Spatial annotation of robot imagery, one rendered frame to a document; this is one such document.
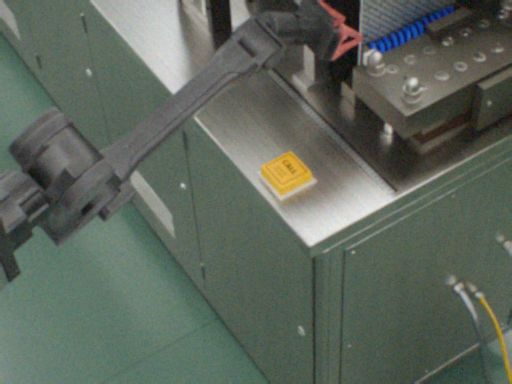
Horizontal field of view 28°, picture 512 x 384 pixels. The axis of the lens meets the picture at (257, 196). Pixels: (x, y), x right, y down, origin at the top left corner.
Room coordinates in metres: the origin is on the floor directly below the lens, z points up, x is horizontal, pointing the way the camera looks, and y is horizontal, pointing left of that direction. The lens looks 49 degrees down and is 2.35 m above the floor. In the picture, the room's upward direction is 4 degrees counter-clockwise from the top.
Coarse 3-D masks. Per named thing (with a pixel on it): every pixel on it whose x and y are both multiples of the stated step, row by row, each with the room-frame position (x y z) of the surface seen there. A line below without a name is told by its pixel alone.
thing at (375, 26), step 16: (368, 0) 1.51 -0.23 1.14; (384, 0) 1.53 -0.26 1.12; (400, 0) 1.55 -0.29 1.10; (416, 0) 1.57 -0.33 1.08; (432, 0) 1.59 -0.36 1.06; (448, 0) 1.61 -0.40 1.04; (368, 16) 1.51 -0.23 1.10; (384, 16) 1.53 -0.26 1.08; (400, 16) 1.55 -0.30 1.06; (416, 16) 1.57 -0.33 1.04; (368, 32) 1.51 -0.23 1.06; (384, 32) 1.53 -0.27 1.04
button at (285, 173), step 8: (288, 152) 1.34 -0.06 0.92; (280, 160) 1.32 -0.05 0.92; (288, 160) 1.32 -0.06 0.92; (296, 160) 1.32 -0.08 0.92; (264, 168) 1.30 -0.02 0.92; (272, 168) 1.30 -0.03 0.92; (280, 168) 1.30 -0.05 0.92; (288, 168) 1.30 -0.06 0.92; (296, 168) 1.30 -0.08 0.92; (304, 168) 1.30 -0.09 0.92; (264, 176) 1.30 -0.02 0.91; (272, 176) 1.28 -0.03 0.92; (280, 176) 1.28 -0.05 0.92; (288, 176) 1.28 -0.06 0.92; (296, 176) 1.28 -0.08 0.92; (304, 176) 1.28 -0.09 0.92; (272, 184) 1.27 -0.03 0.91; (280, 184) 1.26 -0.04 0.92; (288, 184) 1.26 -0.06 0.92; (296, 184) 1.27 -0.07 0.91; (304, 184) 1.28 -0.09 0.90; (280, 192) 1.25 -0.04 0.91; (288, 192) 1.26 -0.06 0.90
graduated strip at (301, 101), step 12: (276, 72) 1.59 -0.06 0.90; (288, 84) 1.55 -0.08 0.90; (300, 96) 1.51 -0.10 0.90; (312, 108) 1.48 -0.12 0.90; (324, 120) 1.44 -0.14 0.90; (336, 132) 1.41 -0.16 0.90; (348, 144) 1.37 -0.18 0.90; (360, 156) 1.34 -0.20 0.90; (372, 168) 1.31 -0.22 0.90; (384, 180) 1.27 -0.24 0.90
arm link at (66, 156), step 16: (64, 128) 0.85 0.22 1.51; (48, 144) 0.82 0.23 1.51; (64, 144) 0.83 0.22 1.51; (80, 144) 0.83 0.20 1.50; (32, 160) 0.82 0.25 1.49; (48, 160) 0.81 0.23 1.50; (64, 160) 0.81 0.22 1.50; (80, 160) 0.81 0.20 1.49; (96, 160) 0.82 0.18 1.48; (32, 176) 0.82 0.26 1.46; (48, 176) 0.80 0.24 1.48; (64, 176) 0.79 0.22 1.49; (48, 192) 0.79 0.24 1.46; (64, 192) 0.79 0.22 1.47; (48, 208) 0.79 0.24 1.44
